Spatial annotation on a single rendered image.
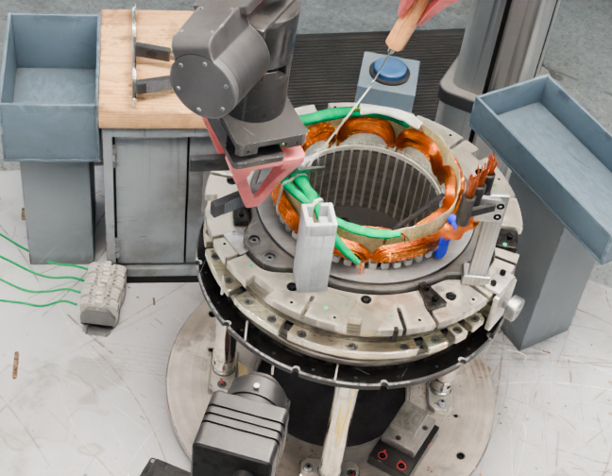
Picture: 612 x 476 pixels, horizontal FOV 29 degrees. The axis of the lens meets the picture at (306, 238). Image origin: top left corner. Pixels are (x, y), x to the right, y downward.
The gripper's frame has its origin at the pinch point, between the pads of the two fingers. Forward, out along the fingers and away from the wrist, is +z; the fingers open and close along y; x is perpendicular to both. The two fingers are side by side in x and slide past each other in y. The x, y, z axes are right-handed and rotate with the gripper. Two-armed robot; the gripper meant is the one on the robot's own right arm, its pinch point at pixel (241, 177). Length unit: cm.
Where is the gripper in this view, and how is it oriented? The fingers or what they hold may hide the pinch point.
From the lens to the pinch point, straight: 109.0
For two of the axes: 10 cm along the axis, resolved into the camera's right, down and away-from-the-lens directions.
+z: -1.4, 6.8, 7.2
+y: 3.9, 7.0, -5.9
